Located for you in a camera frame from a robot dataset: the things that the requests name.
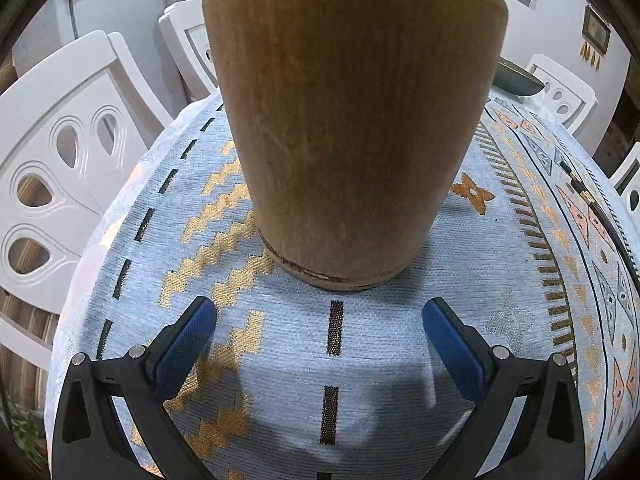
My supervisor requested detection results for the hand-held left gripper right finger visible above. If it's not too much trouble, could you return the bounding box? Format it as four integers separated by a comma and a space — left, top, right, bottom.
421, 297, 586, 480

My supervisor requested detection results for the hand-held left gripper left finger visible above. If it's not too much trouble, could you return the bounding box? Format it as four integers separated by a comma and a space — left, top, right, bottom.
52, 296, 218, 480

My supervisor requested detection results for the black chopstick with gold band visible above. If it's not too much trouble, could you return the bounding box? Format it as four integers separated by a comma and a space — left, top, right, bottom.
560, 161, 636, 261
570, 180, 640, 281

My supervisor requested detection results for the wooden utensil holder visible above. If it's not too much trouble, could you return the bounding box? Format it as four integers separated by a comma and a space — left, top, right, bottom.
201, 0, 508, 292

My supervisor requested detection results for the light blue patterned tablecloth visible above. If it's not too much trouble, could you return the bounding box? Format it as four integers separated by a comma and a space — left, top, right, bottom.
50, 77, 640, 480

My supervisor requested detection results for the green leafy plant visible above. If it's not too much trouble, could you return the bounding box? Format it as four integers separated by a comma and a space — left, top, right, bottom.
0, 385, 41, 461

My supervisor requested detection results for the white carved dining chair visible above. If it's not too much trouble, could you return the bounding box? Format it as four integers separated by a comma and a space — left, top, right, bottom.
610, 141, 640, 211
0, 30, 175, 361
525, 53, 598, 131
158, 0, 221, 106

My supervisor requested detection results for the dark green bowl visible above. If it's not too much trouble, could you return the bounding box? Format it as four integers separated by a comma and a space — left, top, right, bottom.
492, 58, 546, 96

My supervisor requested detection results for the dark wooden cabinet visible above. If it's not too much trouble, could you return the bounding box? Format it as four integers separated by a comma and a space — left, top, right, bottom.
592, 60, 640, 171

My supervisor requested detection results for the white refrigerator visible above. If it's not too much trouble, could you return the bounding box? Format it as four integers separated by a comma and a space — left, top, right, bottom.
12, 0, 191, 111

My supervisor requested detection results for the small framed tasselled wall hanging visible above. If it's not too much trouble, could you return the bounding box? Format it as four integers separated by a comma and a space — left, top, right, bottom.
580, 0, 612, 71

